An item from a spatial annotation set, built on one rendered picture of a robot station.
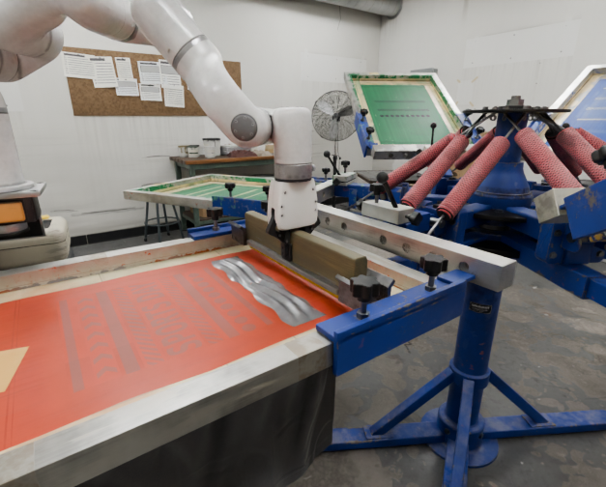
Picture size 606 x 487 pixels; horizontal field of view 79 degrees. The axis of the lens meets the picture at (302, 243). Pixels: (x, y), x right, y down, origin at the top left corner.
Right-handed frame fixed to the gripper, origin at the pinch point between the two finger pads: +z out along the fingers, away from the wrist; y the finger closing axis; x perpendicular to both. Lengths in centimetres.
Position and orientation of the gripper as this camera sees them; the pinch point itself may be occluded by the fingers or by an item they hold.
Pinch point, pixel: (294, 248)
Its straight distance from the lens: 79.2
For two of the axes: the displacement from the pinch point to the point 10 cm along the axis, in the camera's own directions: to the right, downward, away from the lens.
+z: 0.1, 9.5, 3.2
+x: 5.7, 2.6, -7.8
